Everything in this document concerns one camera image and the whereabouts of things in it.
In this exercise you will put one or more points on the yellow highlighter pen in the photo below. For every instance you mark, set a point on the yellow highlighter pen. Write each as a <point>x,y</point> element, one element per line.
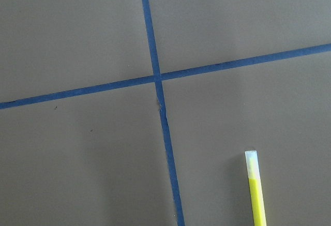
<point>255,187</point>

